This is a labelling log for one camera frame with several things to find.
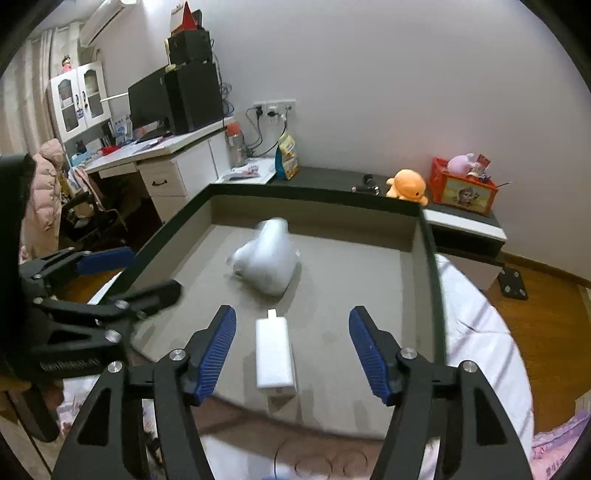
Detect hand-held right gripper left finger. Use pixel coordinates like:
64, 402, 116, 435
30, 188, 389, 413
48, 305, 238, 480

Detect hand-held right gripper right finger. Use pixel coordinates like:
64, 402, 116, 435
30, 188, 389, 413
348, 305, 536, 480

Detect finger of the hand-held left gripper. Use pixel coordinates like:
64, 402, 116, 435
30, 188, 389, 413
32, 279, 184, 344
18, 246, 137, 296

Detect white charger block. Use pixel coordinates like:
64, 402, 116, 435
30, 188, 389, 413
255, 309, 297, 409

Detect pink black-rimmed storage box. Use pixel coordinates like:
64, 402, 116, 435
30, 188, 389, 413
88, 182, 451, 439

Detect white handheld device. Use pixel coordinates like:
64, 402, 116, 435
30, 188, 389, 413
226, 218, 303, 297

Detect black desk chair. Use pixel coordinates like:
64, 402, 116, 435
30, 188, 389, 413
60, 189, 130, 246

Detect pink down jacket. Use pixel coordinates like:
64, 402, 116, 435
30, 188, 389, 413
21, 138, 68, 265

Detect white desk with drawers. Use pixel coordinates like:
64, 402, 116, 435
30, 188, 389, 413
69, 117, 236, 224

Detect blue and white carton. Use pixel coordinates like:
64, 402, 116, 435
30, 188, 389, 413
111, 115, 134, 144

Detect white side table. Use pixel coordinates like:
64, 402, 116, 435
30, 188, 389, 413
215, 157, 278, 185

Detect black bathroom scale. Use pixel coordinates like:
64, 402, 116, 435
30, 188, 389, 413
499, 267, 530, 302

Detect white glass-door cabinet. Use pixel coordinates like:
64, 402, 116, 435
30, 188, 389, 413
48, 60, 114, 144

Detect small black earphones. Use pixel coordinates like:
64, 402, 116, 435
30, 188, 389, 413
352, 173, 382, 195

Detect black computer monitor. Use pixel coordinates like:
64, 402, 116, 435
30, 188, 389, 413
128, 69, 172, 136

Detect orange octopus plush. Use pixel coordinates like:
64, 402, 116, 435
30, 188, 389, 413
385, 169, 430, 205

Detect red-capped water bottle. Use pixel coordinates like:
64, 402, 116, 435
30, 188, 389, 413
225, 122, 246, 168

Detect red storage crate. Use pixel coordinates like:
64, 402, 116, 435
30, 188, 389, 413
429, 157, 500, 217

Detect beige curtain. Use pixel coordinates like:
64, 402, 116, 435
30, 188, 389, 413
0, 28, 61, 158

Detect black computer tower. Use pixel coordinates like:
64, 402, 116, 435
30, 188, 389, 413
164, 61, 225, 136

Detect yellow and blue snack bag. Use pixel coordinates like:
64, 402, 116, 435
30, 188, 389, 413
274, 133, 301, 181

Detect pink plush toy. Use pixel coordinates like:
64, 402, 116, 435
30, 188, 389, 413
447, 154, 476, 176

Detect pink printed blanket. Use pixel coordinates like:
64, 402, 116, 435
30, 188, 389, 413
530, 413, 591, 480

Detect black speaker box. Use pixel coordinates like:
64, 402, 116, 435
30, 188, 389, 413
167, 28, 213, 65

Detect white air conditioner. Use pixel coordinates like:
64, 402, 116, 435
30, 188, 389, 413
85, 0, 139, 45

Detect red desk calendar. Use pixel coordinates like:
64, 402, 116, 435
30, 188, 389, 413
170, 1, 204, 35

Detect black power cable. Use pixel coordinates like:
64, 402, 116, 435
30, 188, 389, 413
245, 106, 290, 158

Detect white wall outlet strip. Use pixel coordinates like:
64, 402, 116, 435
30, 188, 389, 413
253, 98, 297, 117

